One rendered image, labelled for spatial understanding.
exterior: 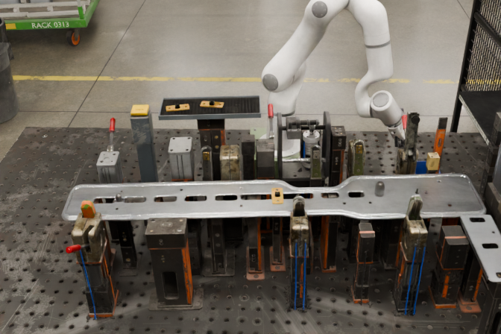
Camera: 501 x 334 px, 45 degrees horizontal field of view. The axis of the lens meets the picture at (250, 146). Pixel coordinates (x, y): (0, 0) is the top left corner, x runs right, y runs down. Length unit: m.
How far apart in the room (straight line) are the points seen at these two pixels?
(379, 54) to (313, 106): 2.41
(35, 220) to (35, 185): 0.25
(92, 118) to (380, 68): 2.85
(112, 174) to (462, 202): 1.19
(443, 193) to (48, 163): 1.73
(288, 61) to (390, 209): 0.72
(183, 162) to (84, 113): 2.68
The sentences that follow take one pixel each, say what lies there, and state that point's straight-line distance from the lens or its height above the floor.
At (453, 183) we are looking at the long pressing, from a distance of 2.18.
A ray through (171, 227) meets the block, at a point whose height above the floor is 1.03.
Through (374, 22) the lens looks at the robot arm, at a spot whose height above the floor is 1.45.
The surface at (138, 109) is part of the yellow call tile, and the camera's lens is 2.26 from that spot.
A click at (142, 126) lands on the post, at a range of 2.26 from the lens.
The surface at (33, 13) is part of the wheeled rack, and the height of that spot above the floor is 0.31.
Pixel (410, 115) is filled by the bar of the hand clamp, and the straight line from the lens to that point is 2.11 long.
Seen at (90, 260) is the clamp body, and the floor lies 0.95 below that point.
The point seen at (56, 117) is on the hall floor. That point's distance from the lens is 4.75.
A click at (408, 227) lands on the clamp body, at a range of 1.90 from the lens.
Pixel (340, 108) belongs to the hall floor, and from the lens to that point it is 4.58.
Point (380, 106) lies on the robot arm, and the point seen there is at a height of 1.15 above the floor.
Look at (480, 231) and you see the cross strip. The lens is 2.00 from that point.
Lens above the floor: 2.25
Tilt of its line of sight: 33 degrees down
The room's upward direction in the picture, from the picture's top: 2 degrees counter-clockwise
